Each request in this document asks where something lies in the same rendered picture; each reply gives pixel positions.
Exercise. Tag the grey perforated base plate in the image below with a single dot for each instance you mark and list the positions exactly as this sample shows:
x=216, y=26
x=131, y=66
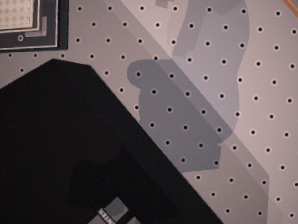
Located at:
x=214, y=83

